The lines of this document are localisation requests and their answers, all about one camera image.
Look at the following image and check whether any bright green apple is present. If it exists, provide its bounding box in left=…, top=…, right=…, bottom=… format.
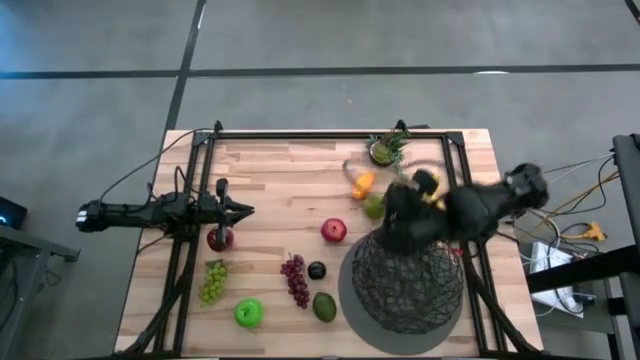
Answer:
left=234, top=297, right=265, bottom=330

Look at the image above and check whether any thin black floor cable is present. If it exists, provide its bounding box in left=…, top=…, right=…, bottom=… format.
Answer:
left=574, top=156, right=617, bottom=215

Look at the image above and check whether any yellow power plug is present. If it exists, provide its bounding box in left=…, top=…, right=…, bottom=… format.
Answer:
left=559, top=221, right=609, bottom=242

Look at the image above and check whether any dark device with blue light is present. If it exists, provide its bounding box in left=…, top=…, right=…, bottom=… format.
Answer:
left=0, top=196, right=29, bottom=231

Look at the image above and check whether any black metal stand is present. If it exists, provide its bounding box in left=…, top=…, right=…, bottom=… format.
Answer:
left=524, top=133, right=640, bottom=360

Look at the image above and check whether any yellow banana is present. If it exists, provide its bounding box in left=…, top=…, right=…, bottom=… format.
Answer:
left=422, top=173, right=447, bottom=210

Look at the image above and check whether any dark red apple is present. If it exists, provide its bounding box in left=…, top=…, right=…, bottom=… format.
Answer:
left=206, top=225, right=235, bottom=253

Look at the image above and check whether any white cable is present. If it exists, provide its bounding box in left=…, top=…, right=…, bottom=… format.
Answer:
left=544, top=153, right=614, bottom=176

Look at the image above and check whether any grey side table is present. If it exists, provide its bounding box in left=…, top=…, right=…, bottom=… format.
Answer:
left=0, top=224, right=81, bottom=360

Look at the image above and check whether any dark purple plum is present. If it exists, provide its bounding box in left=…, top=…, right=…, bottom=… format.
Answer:
left=306, top=260, right=328, bottom=281

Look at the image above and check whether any red grape bunch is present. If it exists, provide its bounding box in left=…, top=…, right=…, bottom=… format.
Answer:
left=279, top=253, right=311, bottom=310

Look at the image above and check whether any black wire mesh basket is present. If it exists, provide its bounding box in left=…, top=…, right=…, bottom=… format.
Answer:
left=351, top=227, right=465, bottom=335

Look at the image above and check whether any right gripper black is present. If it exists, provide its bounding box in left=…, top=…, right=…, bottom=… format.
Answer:
left=374, top=168, right=450, bottom=256

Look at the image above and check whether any green pear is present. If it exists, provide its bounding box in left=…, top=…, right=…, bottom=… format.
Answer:
left=362, top=193, right=386, bottom=220

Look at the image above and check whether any long black arm cable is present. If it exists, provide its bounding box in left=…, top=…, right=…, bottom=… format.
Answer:
left=97, top=127, right=216, bottom=206

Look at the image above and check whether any green grape bunch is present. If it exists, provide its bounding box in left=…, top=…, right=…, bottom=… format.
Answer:
left=198, top=258, right=229, bottom=307

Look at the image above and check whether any red pomegranate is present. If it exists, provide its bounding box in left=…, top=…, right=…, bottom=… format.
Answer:
left=320, top=217, right=349, bottom=244

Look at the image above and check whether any white box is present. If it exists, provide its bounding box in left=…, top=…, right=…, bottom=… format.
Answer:
left=528, top=241, right=586, bottom=319

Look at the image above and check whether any yellow cable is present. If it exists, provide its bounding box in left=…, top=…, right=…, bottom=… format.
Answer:
left=549, top=172, right=621, bottom=214

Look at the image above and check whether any short black cable loop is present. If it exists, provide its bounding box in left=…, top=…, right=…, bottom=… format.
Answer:
left=173, top=164, right=195, bottom=197

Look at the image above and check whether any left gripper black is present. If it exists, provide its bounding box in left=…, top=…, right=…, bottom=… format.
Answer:
left=197, top=177, right=256, bottom=236

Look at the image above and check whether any green avocado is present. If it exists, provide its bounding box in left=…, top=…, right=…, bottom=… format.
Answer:
left=312, top=291, right=338, bottom=324

